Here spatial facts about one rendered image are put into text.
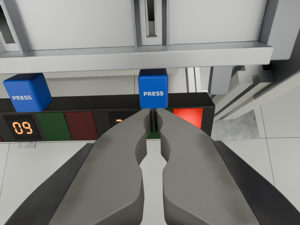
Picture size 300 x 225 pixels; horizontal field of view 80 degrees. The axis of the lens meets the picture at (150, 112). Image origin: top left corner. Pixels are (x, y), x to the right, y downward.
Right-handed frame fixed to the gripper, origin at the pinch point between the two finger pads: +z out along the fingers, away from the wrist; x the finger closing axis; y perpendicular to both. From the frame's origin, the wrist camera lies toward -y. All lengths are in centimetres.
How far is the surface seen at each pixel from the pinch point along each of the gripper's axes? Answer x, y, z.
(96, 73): -27, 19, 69
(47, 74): -50, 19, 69
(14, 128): -15.1, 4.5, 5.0
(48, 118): -11.0, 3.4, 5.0
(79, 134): -8.2, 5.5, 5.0
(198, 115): 4.3, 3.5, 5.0
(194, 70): 12.3, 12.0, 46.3
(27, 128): -13.8, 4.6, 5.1
